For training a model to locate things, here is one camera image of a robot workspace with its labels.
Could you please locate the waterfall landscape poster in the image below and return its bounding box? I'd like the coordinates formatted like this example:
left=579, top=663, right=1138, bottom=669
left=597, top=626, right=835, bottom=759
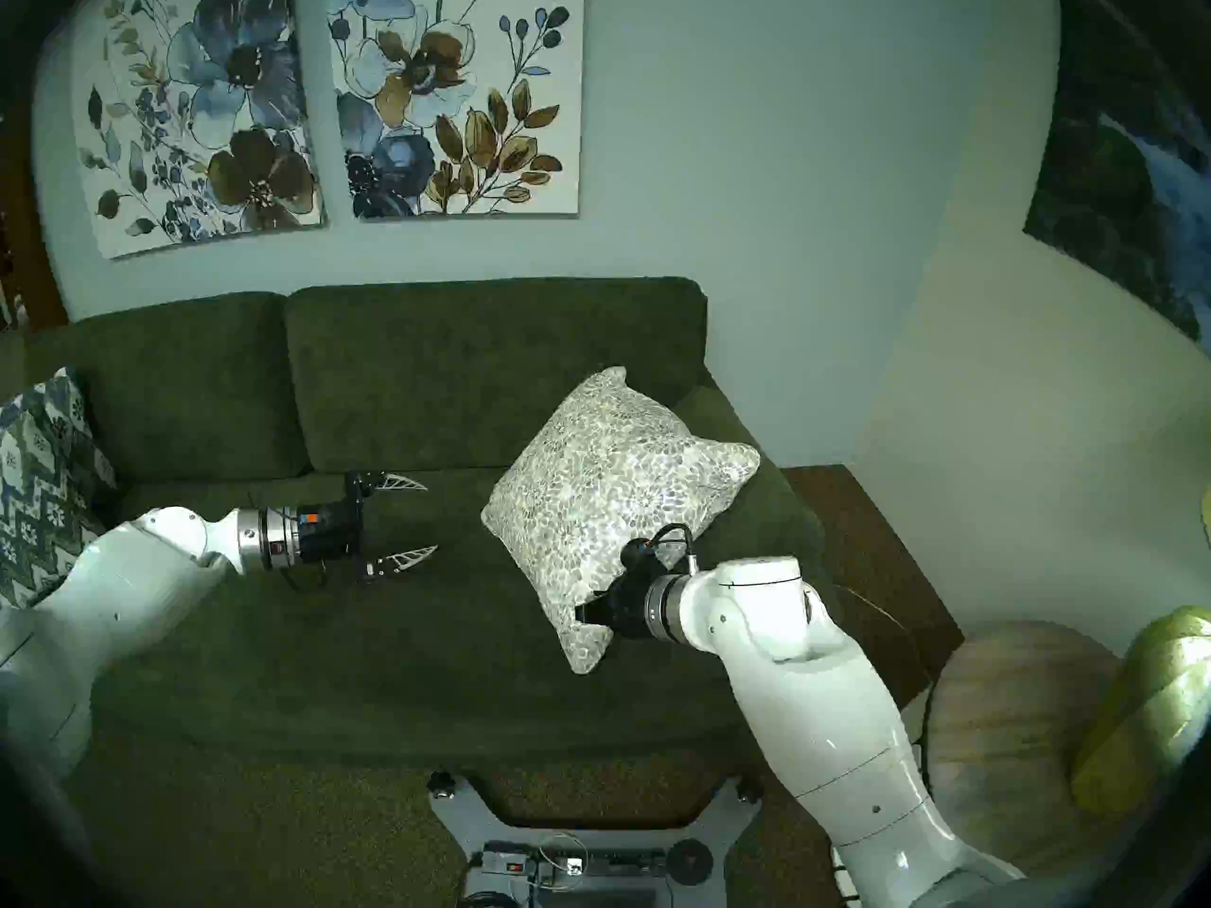
left=1024, top=0, right=1211, bottom=354

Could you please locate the black round base knob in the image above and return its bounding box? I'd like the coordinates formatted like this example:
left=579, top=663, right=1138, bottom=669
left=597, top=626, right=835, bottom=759
left=667, top=840, right=716, bottom=886

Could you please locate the round wooden side table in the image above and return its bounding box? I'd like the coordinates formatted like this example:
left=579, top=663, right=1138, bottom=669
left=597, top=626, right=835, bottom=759
left=922, top=620, right=1136, bottom=879

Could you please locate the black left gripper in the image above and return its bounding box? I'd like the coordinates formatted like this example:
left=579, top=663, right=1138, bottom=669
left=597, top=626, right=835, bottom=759
left=293, top=473, right=440, bottom=585

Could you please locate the brown leaf flower canvas painting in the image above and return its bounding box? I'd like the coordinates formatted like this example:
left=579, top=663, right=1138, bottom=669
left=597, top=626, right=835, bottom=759
left=325, top=0, right=586, bottom=221

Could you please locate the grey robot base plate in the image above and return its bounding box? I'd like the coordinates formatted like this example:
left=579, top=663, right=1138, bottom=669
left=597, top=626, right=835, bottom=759
left=426, top=772, right=765, bottom=908

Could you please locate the dark green fabric sofa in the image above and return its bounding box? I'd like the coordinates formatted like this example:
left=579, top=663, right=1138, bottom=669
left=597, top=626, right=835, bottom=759
left=0, top=277, right=843, bottom=770

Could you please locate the black power strip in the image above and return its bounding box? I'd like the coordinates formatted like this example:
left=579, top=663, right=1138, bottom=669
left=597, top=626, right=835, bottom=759
left=483, top=845, right=668, bottom=888

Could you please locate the green sofa armrest cushion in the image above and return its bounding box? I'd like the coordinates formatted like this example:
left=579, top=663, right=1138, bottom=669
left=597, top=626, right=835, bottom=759
left=662, top=386, right=843, bottom=614

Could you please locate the pebble print throw pillow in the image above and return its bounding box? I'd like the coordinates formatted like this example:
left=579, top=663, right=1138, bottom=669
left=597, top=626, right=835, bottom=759
left=481, top=367, right=761, bottom=675

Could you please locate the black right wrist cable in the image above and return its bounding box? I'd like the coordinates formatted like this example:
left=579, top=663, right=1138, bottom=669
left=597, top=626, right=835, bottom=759
left=648, top=523, right=698, bottom=578

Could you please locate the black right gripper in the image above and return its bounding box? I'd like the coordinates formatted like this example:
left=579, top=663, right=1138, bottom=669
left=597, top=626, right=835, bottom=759
left=573, top=537, right=665, bottom=640

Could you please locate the thin white floor cable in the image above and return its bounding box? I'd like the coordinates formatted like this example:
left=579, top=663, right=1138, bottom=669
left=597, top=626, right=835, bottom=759
left=833, top=585, right=911, bottom=635

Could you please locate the blue flower canvas painting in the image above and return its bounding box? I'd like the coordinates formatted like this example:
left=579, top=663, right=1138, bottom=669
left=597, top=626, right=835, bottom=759
left=71, top=0, right=327, bottom=261

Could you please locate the coiled thin white wire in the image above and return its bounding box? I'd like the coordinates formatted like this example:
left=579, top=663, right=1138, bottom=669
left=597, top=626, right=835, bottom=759
left=511, top=832, right=589, bottom=890

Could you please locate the blue zigzag patterned pillow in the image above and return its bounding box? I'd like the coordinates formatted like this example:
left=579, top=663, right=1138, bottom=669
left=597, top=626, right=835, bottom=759
left=0, top=367, right=119, bottom=609

